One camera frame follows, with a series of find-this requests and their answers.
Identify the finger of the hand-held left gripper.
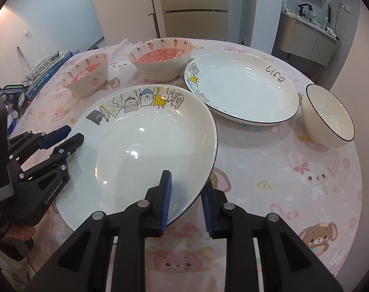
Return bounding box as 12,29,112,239
9,132,85,186
8,126,72,162

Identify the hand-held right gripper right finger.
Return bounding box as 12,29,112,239
201,185,345,292

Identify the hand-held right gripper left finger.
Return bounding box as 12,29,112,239
25,170,173,292

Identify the small pink strawberry bowl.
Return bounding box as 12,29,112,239
61,52,109,98

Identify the white plate cartoon cat print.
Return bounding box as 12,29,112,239
55,84,219,235

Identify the large pink strawberry bowl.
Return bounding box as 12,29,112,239
129,38,194,82

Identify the white plate duck print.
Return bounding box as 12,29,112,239
184,52,300,125

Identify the white ribbed bowl black rim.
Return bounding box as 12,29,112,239
303,83,355,152

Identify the blue book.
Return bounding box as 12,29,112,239
26,52,82,98

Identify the beige refrigerator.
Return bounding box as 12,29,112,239
157,0,229,41

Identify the beige bathroom vanity cabinet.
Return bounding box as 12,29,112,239
279,10,340,67

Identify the white hair dryer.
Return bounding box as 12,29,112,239
324,26,340,41

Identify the metal mop handle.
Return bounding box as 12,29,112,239
17,46,31,70

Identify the red broom wooden handle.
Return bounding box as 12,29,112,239
146,0,161,37

